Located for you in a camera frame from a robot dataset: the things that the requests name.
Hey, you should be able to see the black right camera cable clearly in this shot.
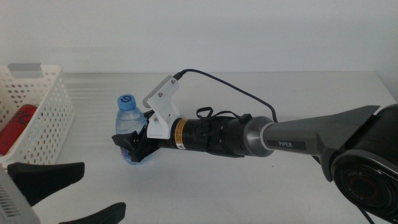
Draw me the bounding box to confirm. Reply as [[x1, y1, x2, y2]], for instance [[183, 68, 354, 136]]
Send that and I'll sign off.
[[172, 68, 279, 124]]

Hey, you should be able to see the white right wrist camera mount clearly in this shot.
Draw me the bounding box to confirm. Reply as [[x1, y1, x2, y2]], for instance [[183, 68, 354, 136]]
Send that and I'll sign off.
[[142, 74, 182, 140]]

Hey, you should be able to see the white perforated plastic basket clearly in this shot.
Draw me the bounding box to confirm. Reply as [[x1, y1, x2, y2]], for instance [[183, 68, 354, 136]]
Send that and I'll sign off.
[[0, 63, 76, 169]]

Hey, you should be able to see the thin black right arm wire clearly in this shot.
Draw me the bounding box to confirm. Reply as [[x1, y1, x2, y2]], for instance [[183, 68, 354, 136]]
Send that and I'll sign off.
[[195, 106, 250, 123]]

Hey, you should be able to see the red soda can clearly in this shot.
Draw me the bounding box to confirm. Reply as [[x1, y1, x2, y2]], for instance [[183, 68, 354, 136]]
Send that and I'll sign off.
[[0, 104, 39, 157]]

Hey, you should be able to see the clear water bottle blue cap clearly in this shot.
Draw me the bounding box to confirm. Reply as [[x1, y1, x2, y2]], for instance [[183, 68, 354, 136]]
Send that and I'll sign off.
[[115, 93, 152, 166]]

